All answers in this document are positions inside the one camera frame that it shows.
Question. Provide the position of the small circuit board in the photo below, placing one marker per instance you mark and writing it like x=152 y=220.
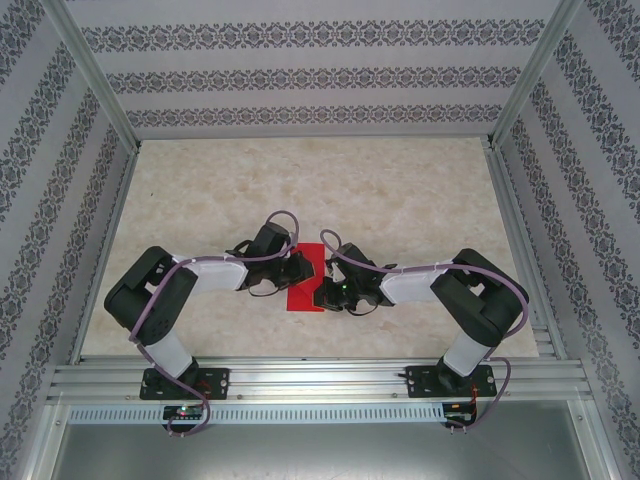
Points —
x=460 y=410
x=182 y=412

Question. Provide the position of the red square paper sheet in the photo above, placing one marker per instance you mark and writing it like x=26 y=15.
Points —
x=300 y=300

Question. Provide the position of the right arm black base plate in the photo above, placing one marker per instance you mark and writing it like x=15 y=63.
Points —
x=420 y=382

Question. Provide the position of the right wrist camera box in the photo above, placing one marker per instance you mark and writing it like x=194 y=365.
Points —
x=332 y=270

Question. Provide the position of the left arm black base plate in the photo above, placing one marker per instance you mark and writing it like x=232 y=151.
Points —
x=215 y=382

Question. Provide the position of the aluminium frame post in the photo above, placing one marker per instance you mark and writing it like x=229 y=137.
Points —
x=535 y=70
x=90 y=70

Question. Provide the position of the grey metal shelf panel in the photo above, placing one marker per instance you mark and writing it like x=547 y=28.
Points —
x=320 y=455

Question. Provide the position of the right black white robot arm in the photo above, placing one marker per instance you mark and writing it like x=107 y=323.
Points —
x=475 y=300

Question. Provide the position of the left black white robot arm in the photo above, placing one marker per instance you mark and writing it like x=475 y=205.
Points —
x=160 y=305

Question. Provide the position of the aluminium mounting rail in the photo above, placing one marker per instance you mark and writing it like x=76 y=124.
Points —
x=320 y=375

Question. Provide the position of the aluminium side rail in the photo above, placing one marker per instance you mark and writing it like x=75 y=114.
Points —
x=107 y=250
x=520 y=250

